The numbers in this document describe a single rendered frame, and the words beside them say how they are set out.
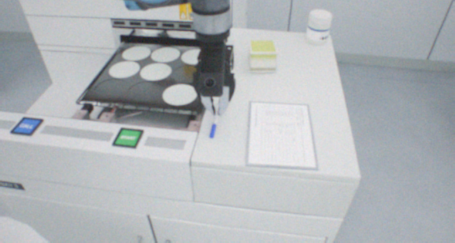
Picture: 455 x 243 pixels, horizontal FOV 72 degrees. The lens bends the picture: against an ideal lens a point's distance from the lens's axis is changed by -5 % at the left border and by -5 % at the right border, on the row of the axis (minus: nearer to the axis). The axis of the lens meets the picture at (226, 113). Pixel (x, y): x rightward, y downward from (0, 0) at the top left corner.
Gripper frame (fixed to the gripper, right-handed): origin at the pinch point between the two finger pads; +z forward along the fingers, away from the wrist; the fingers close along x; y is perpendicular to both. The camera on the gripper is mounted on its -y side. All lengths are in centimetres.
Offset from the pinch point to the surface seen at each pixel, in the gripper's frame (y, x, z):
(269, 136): -4.9, -12.5, 1.9
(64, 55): 49, 73, 15
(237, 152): -10.1, -6.1, 2.0
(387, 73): 185, -109, 101
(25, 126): -9.0, 45.0, 0.0
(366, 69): 188, -92, 100
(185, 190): -13.9, 5.7, 11.7
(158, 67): 29.9, 24.5, 7.0
